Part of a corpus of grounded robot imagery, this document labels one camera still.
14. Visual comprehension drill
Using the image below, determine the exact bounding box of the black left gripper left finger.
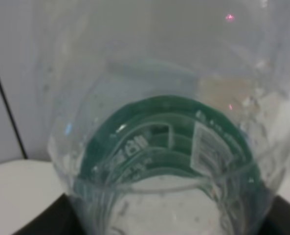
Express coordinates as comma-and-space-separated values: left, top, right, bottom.
15, 194, 85, 235

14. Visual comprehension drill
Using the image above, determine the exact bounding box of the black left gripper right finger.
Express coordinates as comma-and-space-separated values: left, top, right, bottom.
264, 196, 290, 235

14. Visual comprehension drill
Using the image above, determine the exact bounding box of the clear green-label water bottle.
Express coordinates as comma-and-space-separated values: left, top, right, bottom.
33, 0, 290, 235

